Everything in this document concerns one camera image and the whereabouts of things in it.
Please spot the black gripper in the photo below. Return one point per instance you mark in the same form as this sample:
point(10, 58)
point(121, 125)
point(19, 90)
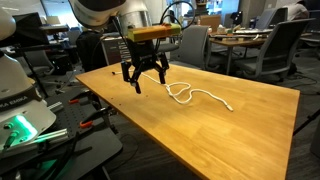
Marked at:
point(143, 51)

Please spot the black mesh office chair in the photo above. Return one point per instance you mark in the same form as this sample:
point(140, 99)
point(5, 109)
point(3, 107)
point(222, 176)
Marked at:
point(168, 48)

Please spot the grey drawer tool cabinet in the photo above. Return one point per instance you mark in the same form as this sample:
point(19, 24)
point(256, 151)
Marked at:
point(111, 50)

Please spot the grey office chair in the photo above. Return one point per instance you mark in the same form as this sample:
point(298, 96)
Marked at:
point(193, 46)
point(278, 40)
point(266, 18)

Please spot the black draped cloth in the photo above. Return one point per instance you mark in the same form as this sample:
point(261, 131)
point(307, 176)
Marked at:
point(90, 50)

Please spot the brown cardboard box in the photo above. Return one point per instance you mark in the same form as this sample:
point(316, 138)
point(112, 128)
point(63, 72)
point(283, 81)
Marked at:
point(210, 21)

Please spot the black computer tower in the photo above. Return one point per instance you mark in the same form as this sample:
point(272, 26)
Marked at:
point(60, 63)

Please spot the wooden office desk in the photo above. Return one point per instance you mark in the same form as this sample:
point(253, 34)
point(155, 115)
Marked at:
point(238, 42)

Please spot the black box on stand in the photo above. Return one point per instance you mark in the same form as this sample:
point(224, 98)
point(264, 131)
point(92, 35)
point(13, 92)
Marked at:
point(23, 26)

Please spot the person in white shirt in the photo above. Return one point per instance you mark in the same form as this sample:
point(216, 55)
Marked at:
point(298, 11)

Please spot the black tripod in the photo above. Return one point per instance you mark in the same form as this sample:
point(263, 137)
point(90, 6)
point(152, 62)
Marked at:
point(308, 121)

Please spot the aluminium extrusion rail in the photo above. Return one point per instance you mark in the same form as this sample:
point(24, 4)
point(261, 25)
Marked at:
point(55, 107)
point(50, 136)

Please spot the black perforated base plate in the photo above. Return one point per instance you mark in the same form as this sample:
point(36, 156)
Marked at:
point(83, 146)

